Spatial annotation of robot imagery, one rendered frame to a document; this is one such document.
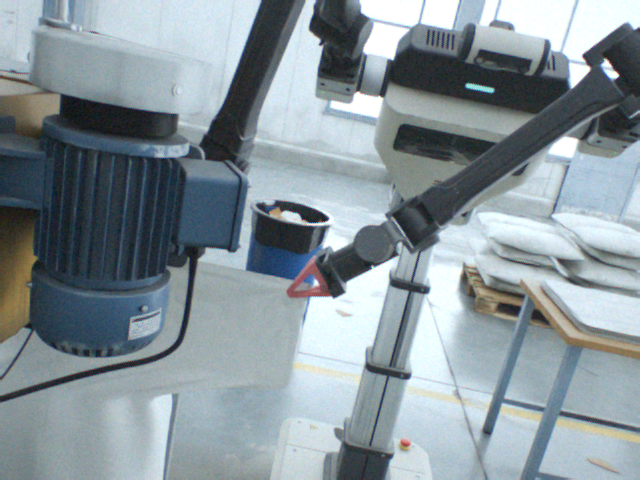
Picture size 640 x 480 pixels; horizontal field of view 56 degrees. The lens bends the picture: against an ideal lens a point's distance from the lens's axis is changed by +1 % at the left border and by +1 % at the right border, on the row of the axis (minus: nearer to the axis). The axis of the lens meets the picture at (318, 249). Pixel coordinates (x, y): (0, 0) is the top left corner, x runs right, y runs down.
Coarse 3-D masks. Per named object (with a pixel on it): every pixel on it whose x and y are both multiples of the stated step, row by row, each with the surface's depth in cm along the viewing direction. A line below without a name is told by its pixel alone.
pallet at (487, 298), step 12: (468, 264) 497; (468, 276) 476; (480, 276) 479; (468, 288) 467; (480, 288) 442; (492, 288) 447; (480, 300) 429; (492, 300) 428; (504, 300) 427; (516, 300) 430; (480, 312) 431; (492, 312) 431; (540, 324) 430
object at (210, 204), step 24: (192, 168) 67; (216, 168) 69; (192, 192) 65; (216, 192) 66; (240, 192) 67; (192, 216) 66; (216, 216) 67; (240, 216) 67; (192, 240) 67; (216, 240) 68
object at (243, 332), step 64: (192, 320) 106; (256, 320) 105; (0, 384) 105; (64, 384) 105; (128, 384) 107; (192, 384) 108; (256, 384) 108; (0, 448) 107; (64, 448) 107; (128, 448) 108
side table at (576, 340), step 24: (528, 288) 249; (528, 312) 259; (552, 312) 223; (576, 336) 204; (504, 360) 269; (576, 360) 208; (504, 384) 269; (528, 408) 272; (552, 408) 213; (552, 432) 216; (528, 456) 223
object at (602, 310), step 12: (552, 288) 243; (564, 288) 246; (576, 288) 250; (588, 288) 253; (564, 300) 230; (576, 300) 233; (588, 300) 237; (600, 300) 240; (612, 300) 243; (624, 300) 247; (636, 300) 251; (576, 312) 219; (588, 312) 221; (600, 312) 224; (612, 312) 227; (624, 312) 231; (636, 312) 234; (588, 324) 208; (600, 324) 211; (612, 324) 214; (624, 324) 217; (636, 324) 220
